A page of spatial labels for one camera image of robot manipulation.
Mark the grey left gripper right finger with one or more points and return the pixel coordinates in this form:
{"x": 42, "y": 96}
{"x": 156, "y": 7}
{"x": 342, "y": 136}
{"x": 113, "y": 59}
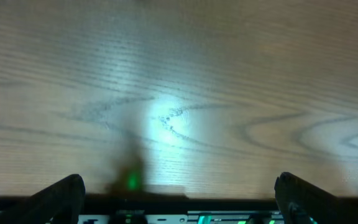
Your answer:
{"x": 301, "y": 202}

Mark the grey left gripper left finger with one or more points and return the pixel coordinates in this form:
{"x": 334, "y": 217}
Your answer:
{"x": 61, "y": 202}

